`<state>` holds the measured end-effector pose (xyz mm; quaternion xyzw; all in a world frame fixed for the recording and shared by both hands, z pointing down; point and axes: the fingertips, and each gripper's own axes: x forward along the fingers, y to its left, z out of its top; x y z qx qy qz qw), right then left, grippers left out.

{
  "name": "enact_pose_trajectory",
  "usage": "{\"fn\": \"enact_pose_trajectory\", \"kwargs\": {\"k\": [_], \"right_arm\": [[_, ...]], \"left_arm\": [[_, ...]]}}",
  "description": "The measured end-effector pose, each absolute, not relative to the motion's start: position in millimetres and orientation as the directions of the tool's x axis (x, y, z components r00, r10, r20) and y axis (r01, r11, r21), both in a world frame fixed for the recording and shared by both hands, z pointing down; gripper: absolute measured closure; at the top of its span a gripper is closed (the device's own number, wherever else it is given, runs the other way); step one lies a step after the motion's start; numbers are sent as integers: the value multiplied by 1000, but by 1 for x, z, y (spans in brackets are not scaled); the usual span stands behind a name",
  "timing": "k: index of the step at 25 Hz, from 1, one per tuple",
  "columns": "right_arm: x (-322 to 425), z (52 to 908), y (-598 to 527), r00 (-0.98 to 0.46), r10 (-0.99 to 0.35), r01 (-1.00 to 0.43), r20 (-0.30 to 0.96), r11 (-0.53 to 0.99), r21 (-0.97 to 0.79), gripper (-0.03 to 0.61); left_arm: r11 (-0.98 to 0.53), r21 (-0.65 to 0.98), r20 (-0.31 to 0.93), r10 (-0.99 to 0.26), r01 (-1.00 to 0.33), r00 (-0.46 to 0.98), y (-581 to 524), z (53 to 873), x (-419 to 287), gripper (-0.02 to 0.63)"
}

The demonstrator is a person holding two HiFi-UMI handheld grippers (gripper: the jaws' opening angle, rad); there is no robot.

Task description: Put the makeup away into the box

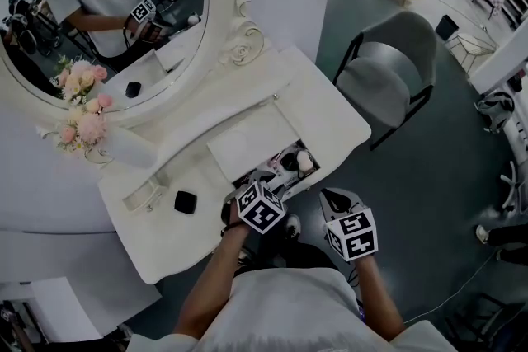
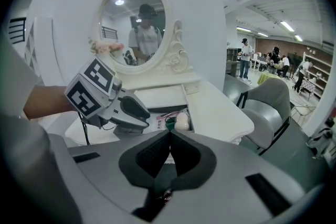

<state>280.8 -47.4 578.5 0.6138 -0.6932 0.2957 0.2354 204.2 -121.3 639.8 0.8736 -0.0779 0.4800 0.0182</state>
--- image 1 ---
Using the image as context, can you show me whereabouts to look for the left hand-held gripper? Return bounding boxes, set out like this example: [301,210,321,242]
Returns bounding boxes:
[235,171,288,236]

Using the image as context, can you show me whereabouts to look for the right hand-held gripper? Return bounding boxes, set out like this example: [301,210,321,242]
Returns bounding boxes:
[319,187,379,262]

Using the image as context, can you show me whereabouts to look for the white jewellery box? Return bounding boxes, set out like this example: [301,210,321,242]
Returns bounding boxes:
[205,117,322,199]

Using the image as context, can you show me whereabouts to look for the small black compact case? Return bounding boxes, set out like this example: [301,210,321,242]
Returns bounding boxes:
[173,189,198,214]

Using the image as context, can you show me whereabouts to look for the person's left forearm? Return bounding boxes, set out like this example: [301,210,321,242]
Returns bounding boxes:
[172,224,251,339]

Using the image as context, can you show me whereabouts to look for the person's right forearm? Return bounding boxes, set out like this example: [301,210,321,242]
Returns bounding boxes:
[352,253,408,339]

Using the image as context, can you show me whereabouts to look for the beige makeup puff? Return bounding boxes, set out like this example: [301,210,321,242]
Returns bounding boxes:
[295,151,314,172]

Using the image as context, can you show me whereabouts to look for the person's right shoe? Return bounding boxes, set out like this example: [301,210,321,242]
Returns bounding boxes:
[284,214,301,238]

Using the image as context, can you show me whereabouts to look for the person's black trousers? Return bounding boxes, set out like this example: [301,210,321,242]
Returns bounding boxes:
[247,238,340,273]

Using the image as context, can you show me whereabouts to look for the white dressing table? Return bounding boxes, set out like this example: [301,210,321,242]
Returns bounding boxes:
[97,47,372,285]

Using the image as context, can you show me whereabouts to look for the person's white shirt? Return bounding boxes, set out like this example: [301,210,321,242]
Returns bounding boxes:
[125,265,459,352]

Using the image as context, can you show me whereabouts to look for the small white open drawer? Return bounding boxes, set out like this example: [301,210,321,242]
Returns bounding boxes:
[121,176,170,214]

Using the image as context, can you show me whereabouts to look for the grey upholstered chair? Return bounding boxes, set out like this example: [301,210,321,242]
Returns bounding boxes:
[332,10,438,152]

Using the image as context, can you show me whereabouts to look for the white office chair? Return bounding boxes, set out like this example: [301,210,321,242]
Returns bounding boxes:
[498,160,528,215]

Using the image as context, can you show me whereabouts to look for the white carved oval mirror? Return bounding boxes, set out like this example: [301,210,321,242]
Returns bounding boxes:
[0,0,265,124]

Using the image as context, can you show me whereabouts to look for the grey backpack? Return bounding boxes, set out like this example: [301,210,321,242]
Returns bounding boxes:
[476,91,516,133]

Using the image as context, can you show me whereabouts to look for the pink flower bouquet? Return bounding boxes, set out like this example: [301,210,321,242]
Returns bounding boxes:
[55,93,115,157]

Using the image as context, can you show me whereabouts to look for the black waste bin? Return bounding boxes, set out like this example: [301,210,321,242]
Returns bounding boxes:
[435,14,460,42]

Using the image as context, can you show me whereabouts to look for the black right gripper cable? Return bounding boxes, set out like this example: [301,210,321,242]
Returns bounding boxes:
[348,265,364,289]

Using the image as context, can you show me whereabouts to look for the white wire stool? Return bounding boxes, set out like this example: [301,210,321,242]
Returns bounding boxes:
[447,32,496,67]

